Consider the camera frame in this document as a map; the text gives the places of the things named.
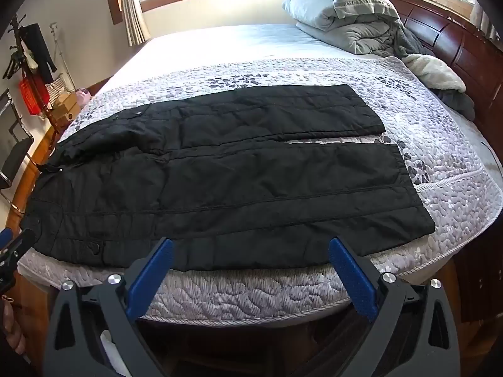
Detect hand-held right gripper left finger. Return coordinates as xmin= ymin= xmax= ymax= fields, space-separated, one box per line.
xmin=44 ymin=238 xmax=174 ymax=377

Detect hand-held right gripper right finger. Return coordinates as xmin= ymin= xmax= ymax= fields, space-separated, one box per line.
xmin=329 ymin=237 xmax=461 ymax=377

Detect black pants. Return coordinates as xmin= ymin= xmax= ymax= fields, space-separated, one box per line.
xmin=19 ymin=84 xmax=436 ymax=272

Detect person's left hand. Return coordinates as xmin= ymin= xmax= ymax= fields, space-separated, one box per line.
xmin=2 ymin=302 xmax=26 ymax=356

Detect black chrome chair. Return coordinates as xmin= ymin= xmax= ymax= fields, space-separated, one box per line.
xmin=0 ymin=88 xmax=34 ymax=195

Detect wooden coat rack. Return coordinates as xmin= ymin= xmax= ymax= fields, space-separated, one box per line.
xmin=2 ymin=14 xmax=61 ymax=152

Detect cardboard box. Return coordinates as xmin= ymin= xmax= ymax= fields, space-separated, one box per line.
xmin=49 ymin=92 xmax=80 ymax=125

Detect red bag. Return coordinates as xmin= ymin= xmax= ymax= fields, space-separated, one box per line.
xmin=19 ymin=74 xmax=51 ymax=116

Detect grey patterned quilted mattress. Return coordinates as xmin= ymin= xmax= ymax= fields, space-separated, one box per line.
xmin=18 ymin=56 xmax=503 ymax=323

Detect black hanging garment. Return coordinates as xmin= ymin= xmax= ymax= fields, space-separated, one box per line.
xmin=19 ymin=24 xmax=58 ymax=83

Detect cream fleece blanket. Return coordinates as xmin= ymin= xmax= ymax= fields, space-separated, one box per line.
xmin=401 ymin=53 xmax=466 ymax=93

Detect grey folded quilt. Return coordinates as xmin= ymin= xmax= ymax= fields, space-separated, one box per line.
xmin=296 ymin=8 xmax=423 ymax=56

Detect dark grey blanket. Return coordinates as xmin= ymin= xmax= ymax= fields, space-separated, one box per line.
xmin=393 ymin=24 xmax=476 ymax=120

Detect white bed sheet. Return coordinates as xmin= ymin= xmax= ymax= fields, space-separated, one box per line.
xmin=92 ymin=23 xmax=397 ymax=99

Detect white curtain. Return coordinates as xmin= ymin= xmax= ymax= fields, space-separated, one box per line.
xmin=473 ymin=1 xmax=500 ymax=43
xmin=114 ymin=0 xmax=152 ymax=47

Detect white wire rack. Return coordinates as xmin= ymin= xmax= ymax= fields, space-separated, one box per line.
xmin=48 ymin=24 xmax=79 ymax=101

